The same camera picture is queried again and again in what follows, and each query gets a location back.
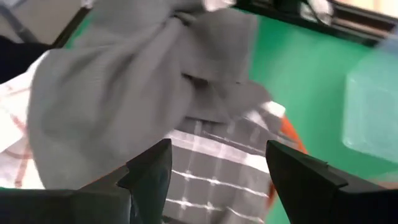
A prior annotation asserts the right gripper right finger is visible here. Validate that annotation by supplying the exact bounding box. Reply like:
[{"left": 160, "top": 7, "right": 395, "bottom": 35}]
[{"left": 266, "top": 139, "right": 398, "bottom": 224}]

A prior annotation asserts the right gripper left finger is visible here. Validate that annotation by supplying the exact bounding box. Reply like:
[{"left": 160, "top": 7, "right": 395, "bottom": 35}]
[{"left": 0, "top": 138, "right": 173, "bottom": 224}]

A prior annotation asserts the orange towel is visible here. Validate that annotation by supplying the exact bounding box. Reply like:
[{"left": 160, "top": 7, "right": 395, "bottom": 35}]
[{"left": 266, "top": 114, "right": 308, "bottom": 208}]

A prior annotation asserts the white red-checked towel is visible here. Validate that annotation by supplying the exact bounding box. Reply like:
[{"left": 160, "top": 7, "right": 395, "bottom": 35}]
[{"left": 0, "top": 51, "right": 47, "bottom": 190}]

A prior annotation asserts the grey plaid towel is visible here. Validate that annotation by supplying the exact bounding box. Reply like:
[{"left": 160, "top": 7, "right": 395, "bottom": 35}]
[{"left": 161, "top": 101, "right": 287, "bottom": 224}]

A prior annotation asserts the plain dark grey towel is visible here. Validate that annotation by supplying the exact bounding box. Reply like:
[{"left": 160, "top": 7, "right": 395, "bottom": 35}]
[{"left": 27, "top": 0, "right": 271, "bottom": 190}]

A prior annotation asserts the clear plastic bin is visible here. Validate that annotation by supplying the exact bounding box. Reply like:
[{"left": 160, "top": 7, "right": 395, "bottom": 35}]
[{"left": 341, "top": 34, "right": 398, "bottom": 164}]

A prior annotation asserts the green table mat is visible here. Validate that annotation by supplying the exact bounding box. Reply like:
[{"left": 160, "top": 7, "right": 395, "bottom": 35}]
[{"left": 63, "top": 7, "right": 398, "bottom": 224}]

